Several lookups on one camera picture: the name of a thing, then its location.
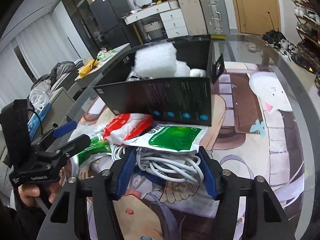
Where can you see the person's left forearm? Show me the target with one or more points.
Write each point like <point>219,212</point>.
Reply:
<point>22,222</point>

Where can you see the green and white packet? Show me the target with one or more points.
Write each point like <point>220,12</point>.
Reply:
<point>167,137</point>

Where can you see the wooden door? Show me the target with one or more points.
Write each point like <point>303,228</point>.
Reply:
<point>255,5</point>

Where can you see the clear plastic bag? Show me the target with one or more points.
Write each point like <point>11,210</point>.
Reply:
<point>40,93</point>

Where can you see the zip bag with green contents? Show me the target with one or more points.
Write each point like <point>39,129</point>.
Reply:
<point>96,150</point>

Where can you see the grey clothes pile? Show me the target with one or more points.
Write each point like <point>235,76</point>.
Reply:
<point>60,73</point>

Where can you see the pair of slippers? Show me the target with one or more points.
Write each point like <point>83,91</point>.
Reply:
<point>252,47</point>

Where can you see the red and white plastic bag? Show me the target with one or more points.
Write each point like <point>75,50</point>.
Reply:
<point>125,127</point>

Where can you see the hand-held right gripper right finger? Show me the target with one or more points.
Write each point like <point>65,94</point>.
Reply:
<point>208,177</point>

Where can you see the dark glass cabinet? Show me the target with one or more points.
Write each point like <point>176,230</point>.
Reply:
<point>80,15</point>

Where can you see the blue box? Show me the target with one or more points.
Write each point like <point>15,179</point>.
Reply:
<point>40,118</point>

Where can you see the wooden shoe rack with shoes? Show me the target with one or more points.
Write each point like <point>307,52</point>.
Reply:
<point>307,27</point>

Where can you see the dark grey refrigerator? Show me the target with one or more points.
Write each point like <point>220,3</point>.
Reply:
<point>110,17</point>

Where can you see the grey coffee table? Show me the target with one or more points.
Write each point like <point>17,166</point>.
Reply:
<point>112,55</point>

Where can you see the white plush toy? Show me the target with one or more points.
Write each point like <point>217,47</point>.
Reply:
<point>197,72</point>

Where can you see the silver suitcase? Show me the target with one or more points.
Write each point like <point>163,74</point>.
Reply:
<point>214,13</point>

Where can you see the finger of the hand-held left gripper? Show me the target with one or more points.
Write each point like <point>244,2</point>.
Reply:
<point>65,128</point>
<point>77,143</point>

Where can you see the bag of grey-white shoelaces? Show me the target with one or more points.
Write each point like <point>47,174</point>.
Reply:
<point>138,77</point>

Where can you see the person's left hand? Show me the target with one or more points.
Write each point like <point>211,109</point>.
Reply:
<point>30,193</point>

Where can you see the yellow bag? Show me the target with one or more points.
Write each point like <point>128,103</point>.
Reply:
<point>86,70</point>

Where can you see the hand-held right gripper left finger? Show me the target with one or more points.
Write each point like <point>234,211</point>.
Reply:
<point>123,177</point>

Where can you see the wicker basket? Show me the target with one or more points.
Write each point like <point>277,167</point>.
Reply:
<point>153,30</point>

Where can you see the white dresser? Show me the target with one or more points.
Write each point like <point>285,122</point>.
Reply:
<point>162,15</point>

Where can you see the grey side cabinet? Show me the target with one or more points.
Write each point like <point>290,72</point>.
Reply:
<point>60,105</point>

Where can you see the black umbrella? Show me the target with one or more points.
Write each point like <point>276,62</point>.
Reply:
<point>275,36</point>

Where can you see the black cardboard box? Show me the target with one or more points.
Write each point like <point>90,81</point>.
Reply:
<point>175,100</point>

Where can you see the white bubble wrap roll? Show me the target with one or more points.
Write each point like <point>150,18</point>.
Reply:
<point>155,60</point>

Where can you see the white curtain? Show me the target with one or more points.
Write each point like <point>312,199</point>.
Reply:
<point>32,55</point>

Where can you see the beige suitcase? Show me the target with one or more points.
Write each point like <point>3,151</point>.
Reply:
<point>192,15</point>

